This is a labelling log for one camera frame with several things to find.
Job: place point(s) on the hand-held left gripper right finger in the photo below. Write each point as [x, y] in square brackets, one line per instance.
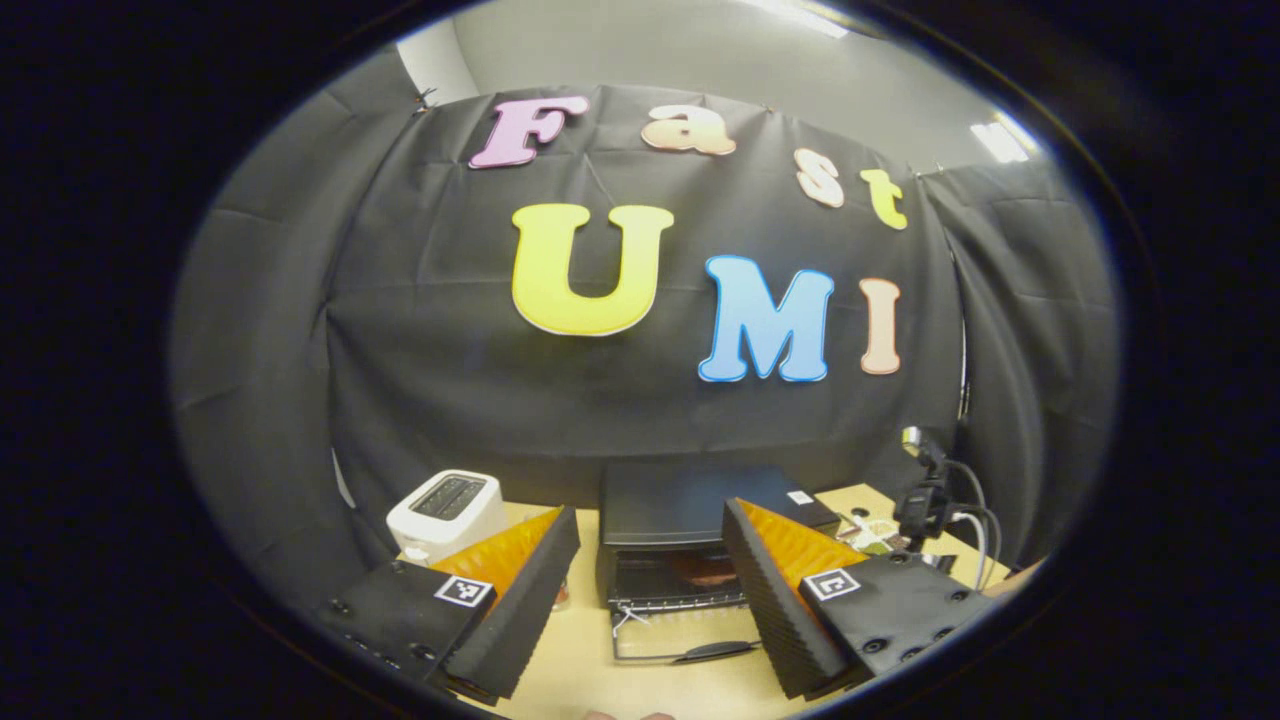
[775, 620]

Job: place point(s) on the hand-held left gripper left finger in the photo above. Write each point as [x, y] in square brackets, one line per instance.
[520, 620]

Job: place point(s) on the brown meat piece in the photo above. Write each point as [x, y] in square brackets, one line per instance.
[705, 572]

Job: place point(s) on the black electric oven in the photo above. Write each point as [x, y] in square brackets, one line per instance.
[690, 505]

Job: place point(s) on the white divided spice dish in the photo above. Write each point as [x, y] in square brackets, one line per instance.
[878, 533]

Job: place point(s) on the white toaster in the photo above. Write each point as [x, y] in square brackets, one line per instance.
[445, 510]

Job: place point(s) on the black backdrop cloth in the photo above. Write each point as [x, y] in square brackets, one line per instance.
[600, 400]

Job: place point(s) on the ceiling light panel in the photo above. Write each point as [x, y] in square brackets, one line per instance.
[1003, 138]
[805, 15]

